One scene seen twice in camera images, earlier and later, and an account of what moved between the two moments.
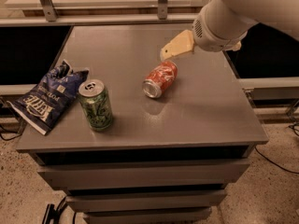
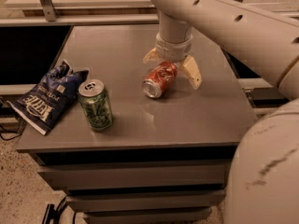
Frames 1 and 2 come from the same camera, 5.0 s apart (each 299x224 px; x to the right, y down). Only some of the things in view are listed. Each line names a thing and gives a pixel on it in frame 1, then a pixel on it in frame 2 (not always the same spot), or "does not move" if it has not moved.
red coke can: (160, 78) does not move
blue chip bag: (45, 103) does not move
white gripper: (207, 37) to (172, 51)
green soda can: (96, 105) does not move
